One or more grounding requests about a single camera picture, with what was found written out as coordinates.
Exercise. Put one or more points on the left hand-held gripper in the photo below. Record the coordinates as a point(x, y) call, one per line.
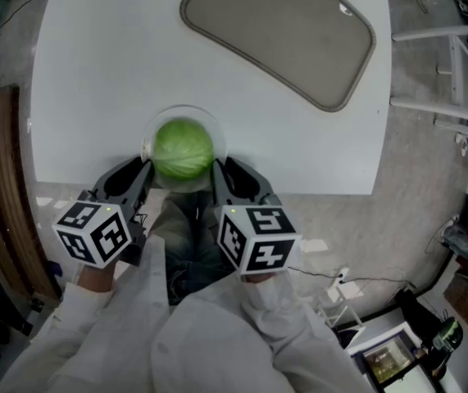
point(90, 236)

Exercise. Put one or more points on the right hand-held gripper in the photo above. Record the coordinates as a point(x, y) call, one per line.
point(258, 240)

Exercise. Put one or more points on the white plate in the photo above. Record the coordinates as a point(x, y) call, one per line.
point(146, 147)

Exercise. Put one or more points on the green cabbage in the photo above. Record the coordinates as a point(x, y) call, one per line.
point(182, 150)

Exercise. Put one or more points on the grey tray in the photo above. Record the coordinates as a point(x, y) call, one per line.
point(278, 35)

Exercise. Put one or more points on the person's left forearm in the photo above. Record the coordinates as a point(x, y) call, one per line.
point(74, 322)

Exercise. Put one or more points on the person's right forearm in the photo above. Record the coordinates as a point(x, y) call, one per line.
point(291, 322)

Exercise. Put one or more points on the white power strip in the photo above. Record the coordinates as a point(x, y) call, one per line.
point(342, 276)

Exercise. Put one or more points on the person's torso in white coat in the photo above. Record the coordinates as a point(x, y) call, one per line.
point(209, 342)

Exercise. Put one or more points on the glass display box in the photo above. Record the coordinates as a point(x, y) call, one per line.
point(385, 358)

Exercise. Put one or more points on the white side table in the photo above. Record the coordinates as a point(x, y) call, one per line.
point(430, 33)

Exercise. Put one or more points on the black green appliance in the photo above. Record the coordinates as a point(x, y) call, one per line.
point(448, 334)

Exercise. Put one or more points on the white metal frame stand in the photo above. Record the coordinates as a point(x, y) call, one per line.
point(346, 305)

